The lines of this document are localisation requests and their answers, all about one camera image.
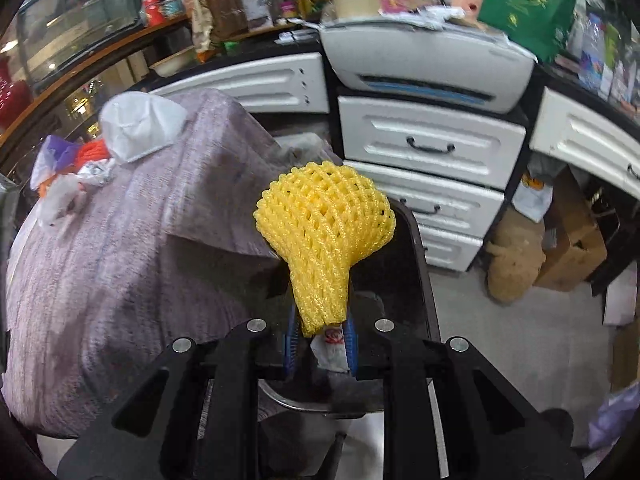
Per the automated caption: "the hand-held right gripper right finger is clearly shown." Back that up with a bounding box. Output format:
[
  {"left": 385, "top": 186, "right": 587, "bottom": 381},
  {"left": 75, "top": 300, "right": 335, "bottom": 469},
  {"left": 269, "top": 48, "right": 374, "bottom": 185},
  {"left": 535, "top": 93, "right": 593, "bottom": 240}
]
[{"left": 344, "top": 317, "right": 586, "bottom": 480}]

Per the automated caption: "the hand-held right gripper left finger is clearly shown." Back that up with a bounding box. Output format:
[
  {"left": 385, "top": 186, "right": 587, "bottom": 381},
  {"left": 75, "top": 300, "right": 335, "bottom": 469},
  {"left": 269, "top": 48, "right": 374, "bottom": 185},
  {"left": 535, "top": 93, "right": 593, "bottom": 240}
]
[{"left": 57, "top": 305, "right": 306, "bottom": 480}]

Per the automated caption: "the dark brown trash bin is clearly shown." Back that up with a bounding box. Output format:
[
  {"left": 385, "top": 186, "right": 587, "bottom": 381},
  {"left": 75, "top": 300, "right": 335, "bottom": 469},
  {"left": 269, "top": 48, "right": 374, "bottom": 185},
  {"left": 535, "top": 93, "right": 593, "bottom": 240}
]
[{"left": 257, "top": 197, "right": 443, "bottom": 418}]

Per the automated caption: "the yellow foam fruit net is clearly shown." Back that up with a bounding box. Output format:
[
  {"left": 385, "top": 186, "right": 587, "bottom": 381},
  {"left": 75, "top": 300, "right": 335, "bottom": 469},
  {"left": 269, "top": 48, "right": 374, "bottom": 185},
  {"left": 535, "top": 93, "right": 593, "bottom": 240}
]
[{"left": 256, "top": 160, "right": 396, "bottom": 338}]

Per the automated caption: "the white tissue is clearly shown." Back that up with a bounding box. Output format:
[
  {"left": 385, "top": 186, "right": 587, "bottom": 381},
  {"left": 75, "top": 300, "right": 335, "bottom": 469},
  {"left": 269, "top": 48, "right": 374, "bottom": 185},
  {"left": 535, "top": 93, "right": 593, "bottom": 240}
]
[{"left": 99, "top": 93, "right": 189, "bottom": 164}]

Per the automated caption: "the purple grey knitted blanket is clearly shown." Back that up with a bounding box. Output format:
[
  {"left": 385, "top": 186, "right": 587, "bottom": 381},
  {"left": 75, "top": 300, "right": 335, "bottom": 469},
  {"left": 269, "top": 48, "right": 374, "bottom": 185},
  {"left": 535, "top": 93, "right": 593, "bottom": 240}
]
[{"left": 5, "top": 87, "right": 346, "bottom": 438}]

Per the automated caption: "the translucent plastic bag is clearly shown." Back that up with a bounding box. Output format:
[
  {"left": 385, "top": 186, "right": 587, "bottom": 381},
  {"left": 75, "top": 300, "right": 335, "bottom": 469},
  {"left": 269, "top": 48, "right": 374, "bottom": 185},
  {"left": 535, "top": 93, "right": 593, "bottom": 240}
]
[{"left": 272, "top": 132, "right": 342, "bottom": 162}]

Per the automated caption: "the white pouch with orange mark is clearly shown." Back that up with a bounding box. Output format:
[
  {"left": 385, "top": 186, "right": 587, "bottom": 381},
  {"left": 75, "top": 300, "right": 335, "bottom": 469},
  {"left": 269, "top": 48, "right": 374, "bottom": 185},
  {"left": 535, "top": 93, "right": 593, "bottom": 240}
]
[{"left": 512, "top": 170, "right": 554, "bottom": 224}]

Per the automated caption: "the open brown cardboard box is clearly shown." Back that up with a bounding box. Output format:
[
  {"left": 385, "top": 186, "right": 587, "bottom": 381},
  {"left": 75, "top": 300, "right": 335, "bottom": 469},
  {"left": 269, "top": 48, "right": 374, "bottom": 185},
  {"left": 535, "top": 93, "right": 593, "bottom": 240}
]
[{"left": 534, "top": 166, "right": 609, "bottom": 292}]

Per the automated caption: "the silver white crumpled wrapper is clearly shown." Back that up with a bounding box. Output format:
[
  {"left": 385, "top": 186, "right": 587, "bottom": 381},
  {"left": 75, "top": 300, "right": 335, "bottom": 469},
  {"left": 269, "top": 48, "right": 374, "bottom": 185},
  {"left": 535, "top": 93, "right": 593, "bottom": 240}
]
[{"left": 75, "top": 157, "right": 117, "bottom": 192}]

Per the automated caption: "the purple printed cloth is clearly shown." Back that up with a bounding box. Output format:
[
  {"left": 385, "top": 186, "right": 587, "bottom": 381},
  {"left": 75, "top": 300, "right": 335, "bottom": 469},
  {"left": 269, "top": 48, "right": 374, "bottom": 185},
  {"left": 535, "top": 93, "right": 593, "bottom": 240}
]
[{"left": 587, "top": 384, "right": 637, "bottom": 453}]

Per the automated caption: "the white crumpled plastic scrap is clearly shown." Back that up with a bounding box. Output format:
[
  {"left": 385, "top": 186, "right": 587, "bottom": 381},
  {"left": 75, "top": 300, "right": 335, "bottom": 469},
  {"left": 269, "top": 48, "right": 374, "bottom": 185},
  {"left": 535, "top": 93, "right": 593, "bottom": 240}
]
[{"left": 41, "top": 177, "right": 89, "bottom": 226}]

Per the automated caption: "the white printer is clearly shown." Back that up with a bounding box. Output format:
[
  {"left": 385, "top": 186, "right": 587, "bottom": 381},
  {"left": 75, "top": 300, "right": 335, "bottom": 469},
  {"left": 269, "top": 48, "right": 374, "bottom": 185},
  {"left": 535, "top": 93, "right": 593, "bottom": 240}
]
[{"left": 319, "top": 21, "right": 539, "bottom": 114}]

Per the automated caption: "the purple plastic wrapper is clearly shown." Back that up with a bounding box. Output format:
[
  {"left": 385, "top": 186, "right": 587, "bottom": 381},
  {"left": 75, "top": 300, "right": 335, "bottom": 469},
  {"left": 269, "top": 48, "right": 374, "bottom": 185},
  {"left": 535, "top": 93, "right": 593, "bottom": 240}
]
[{"left": 31, "top": 135, "right": 82, "bottom": 187}]

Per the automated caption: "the white bowl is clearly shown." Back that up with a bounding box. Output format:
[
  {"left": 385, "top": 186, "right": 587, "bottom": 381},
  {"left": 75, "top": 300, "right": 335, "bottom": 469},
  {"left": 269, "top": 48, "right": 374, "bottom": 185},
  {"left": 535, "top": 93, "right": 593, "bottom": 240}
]
[{"left": 149, "top": 45, "right": 197, "bottom": 79}]

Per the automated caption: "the brown paper bag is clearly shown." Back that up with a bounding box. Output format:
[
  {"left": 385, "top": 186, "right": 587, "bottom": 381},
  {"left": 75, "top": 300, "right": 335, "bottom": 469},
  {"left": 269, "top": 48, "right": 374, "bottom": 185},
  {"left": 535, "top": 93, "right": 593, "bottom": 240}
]
[{"left": 204, "top": 0, "right": 249, "bottom": 42}]

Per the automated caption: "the red container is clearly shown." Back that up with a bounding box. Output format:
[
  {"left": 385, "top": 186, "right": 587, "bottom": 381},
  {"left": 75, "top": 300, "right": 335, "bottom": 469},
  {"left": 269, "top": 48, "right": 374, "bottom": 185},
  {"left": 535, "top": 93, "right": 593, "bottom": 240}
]
[{"left": 142, "top": 0, "right": 167, "bottom": 27}]

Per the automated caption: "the clear plastic water bottle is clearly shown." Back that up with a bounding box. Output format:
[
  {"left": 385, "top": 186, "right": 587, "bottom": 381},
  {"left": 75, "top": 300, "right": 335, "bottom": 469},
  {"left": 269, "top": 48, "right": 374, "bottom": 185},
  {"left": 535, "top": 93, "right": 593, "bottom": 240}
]
[{"left": 579, "top": 12, "right": 607, "bottom": 94}]

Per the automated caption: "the green gift bag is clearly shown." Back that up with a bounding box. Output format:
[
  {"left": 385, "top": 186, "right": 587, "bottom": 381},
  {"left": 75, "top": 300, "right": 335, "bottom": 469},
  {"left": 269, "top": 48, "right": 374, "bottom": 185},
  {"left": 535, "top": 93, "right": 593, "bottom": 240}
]
[{"left": 477, "top": 0, "right": 582, "bottom": 64}]

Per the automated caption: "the glass display cabinet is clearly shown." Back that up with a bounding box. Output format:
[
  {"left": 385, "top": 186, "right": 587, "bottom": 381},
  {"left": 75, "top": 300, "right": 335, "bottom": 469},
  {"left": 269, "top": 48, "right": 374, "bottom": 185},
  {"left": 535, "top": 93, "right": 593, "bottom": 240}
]
[{"left": 15, "top": 0, "right": 142, "bottom": 88}]

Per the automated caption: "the white drawer with black handle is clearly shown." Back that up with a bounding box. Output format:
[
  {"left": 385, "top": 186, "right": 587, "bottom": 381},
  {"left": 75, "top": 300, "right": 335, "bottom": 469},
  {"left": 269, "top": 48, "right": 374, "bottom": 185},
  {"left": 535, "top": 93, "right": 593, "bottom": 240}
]
[
  {"left": 337, "top": 96, "right": 527, "bottom": 191},
  {"left": 416, "top": 222, "right": 484, "bottom": 272},
  {"left": 345, "top": 160, "right": 506, "bottom": 238}
]

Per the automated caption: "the white drawer front without handle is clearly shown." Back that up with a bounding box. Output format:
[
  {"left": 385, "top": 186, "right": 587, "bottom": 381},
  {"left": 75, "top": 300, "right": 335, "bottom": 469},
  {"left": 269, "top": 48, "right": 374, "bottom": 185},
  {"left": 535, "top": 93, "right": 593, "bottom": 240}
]
[{"left": 149, "top": 52, "right": 331, "bottom": 114}]

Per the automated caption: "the wide white drawer black handle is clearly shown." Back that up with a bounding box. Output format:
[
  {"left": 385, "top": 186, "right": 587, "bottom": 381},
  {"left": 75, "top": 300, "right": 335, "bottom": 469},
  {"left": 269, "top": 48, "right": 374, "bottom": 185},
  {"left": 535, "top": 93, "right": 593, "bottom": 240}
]
[{"left": 529, "top": 87, "right": 640, "bottom": 201}]

